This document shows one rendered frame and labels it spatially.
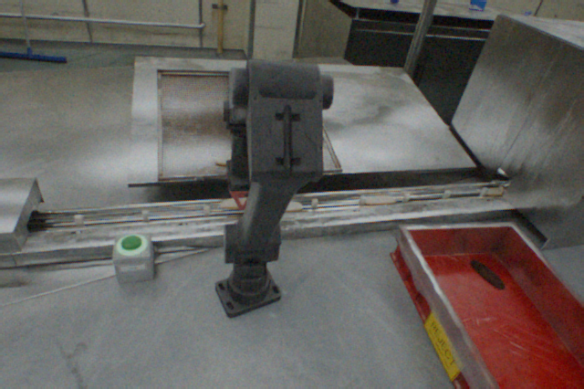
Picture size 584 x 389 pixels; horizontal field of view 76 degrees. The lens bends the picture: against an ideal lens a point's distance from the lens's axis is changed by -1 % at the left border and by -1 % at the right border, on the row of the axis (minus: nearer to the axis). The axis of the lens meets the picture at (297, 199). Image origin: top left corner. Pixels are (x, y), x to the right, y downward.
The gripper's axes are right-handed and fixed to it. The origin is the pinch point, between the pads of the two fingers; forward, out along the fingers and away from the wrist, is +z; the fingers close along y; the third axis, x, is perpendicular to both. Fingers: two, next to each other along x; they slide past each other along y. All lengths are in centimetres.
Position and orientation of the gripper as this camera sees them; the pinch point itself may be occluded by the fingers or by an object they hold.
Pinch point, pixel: (241, 201)
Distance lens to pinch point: 93.7
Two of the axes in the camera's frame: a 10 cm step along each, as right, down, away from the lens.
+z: -1.3, 7.8, 6.2
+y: -2.6, -6.3, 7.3
